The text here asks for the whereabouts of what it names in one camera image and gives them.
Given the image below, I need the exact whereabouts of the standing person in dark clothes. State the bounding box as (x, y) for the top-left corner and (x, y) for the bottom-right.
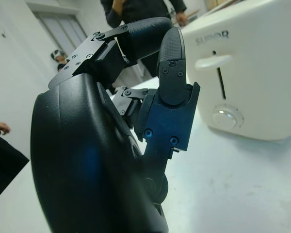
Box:
(100, 0), (187, 89)

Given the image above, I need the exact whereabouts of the grey door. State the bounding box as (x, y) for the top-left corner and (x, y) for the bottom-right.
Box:
(26, 0), (88, 57)

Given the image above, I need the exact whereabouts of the white two-slot toaster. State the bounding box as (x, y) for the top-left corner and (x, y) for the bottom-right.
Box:
(182, 0), (291, 146)

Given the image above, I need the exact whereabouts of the person wearing white headset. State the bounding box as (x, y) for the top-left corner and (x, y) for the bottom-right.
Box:
(50, 49), (70, 72)

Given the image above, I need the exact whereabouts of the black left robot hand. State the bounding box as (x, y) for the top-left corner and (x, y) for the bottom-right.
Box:
(31, 17), (201, 233)

